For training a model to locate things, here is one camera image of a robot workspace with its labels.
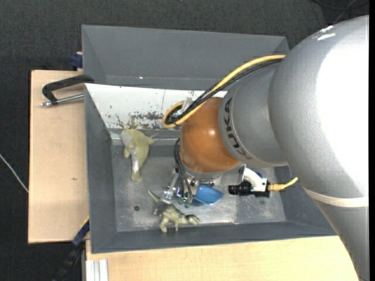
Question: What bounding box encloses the grey metal bin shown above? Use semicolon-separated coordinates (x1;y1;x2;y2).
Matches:
81;24;338;254

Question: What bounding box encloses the pale wood flat board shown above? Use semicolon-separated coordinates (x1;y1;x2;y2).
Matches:
28;69;91;244

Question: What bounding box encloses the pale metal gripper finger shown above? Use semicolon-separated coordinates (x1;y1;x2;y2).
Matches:
152;198;172;216
159;186;176;205

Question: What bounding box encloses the black cylinder on white bracket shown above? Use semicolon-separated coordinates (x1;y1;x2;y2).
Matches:
228;167;272;199

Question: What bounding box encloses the pale green toy elephant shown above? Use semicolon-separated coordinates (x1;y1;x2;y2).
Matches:
120;128;156;183

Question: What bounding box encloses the blue cup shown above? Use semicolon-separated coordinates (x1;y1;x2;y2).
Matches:
192;184;225;207

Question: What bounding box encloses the green toy dinosaur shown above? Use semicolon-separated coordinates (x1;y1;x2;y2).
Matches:
147;189;200;234

